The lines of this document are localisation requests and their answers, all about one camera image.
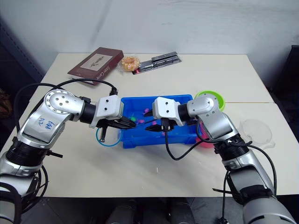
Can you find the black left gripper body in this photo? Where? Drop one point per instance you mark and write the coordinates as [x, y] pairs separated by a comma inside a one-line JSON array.
[[112, 123]]

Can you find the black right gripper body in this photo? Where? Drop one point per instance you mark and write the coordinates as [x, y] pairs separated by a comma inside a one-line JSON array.
[[173, 125]]

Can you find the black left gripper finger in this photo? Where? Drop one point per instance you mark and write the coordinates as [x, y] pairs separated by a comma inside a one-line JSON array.
[[123, 126], [129, 121]]

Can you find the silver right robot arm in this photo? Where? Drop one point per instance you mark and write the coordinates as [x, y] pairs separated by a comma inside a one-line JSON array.
[[217, 121]]

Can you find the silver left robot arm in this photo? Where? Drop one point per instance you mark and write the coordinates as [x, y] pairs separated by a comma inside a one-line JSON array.
[[58, 105]]

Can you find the green toy fish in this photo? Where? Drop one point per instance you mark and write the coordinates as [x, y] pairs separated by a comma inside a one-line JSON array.
[[133, 118]]

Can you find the pink toy fish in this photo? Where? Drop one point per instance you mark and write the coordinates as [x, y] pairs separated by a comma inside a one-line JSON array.
[[146, 109], [140, 121]]

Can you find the blue plastic tub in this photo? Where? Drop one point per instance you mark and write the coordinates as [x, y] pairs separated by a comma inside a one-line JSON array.
[[154, 140]]

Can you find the pink plastic bucket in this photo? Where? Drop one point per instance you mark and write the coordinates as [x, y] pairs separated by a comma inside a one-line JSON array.
[[205, 145]]

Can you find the green plastic bucket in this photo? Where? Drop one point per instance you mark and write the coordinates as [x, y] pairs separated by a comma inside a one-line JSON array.
[[220, 100]]

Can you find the silver tool blister pack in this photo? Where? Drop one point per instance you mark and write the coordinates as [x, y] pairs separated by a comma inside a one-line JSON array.
[[158, 61]]

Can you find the maroon book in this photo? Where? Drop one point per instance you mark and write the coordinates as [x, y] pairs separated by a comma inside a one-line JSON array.
[[95, 63]]

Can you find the white handwritten label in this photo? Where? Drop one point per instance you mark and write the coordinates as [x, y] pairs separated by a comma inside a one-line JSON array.
[[47, 123]]

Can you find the brown bag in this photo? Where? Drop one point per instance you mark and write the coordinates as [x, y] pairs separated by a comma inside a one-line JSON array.
[[4, 102]]

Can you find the black cabinet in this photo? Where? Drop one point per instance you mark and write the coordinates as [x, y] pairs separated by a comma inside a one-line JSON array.
[[293, 77]]

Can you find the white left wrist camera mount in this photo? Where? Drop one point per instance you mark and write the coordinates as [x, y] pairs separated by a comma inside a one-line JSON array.
[[108, 107]]

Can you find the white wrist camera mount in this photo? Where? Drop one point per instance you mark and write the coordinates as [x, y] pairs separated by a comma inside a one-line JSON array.
[[108, 107], [165, 108]]

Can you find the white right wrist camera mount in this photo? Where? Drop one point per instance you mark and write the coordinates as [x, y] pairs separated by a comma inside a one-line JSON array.
[[165, 108]]

